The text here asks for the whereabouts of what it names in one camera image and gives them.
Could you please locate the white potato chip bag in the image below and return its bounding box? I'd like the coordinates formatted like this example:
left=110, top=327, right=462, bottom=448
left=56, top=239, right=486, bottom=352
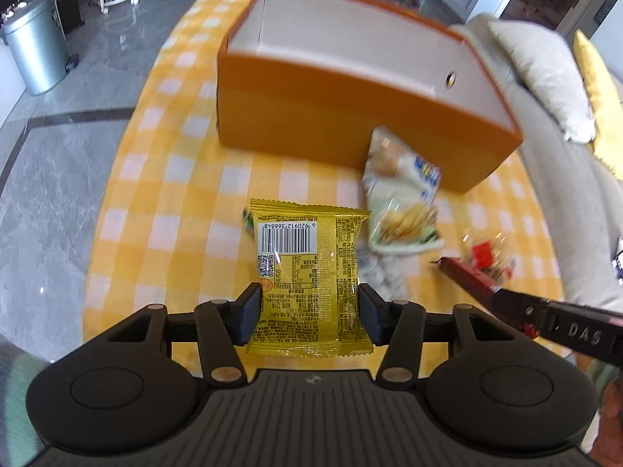
left=362, top=126, right=445, bottom=255

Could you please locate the yellow barcode snack packet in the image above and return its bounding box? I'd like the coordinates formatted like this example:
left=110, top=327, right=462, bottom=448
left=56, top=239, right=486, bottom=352
left=248, top=198, right=373, bottom=357

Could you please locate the clear red pastry packet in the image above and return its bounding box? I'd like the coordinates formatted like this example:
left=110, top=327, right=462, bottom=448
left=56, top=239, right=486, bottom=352
left=463, top=231, right=516, bottom=284

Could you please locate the yellow checkered tablecloth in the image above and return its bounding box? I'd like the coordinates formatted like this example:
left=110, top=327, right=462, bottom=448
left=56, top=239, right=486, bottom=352
left=83, top=0, right=564, bottom=341

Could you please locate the beige sofa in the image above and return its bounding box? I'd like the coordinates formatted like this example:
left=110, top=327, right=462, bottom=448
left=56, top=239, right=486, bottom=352
left=453, top=14, right=622, bottom=312

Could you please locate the yellow cushion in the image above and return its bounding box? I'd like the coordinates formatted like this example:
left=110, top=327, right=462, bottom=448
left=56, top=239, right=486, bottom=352
left=572, top=30, right=623, bottom=181

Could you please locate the grey white cushion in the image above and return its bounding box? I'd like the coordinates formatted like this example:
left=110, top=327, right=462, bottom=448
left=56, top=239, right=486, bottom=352
left=488, top=20, right=596, bottom=144

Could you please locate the orange cardboard storage box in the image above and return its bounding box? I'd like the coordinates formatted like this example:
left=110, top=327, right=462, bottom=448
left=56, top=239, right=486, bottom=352
left=216, top=0, right=524, bottom=193

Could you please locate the silver pedal trash bin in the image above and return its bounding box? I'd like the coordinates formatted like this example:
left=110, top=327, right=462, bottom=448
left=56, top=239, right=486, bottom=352
left=1, top=0, right=74, bottom=96

